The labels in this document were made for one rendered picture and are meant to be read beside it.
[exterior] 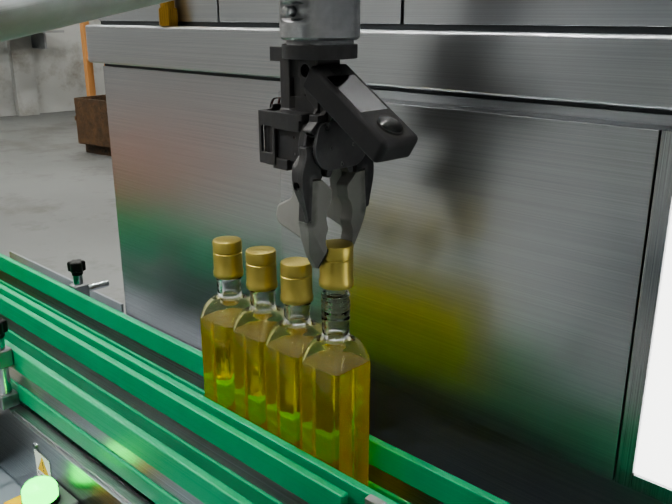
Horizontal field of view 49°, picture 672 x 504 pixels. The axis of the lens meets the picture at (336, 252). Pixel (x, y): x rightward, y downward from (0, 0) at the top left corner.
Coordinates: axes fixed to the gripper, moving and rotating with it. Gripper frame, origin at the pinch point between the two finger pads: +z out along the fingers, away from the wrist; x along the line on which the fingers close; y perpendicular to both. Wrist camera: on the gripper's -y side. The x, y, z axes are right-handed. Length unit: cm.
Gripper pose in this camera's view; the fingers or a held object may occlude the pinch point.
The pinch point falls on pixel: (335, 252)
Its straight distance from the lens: 73.8
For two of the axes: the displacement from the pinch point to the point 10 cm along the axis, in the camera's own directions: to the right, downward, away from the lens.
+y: -7.2, -2.1, 6.6
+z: 0.0, 9.5, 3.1
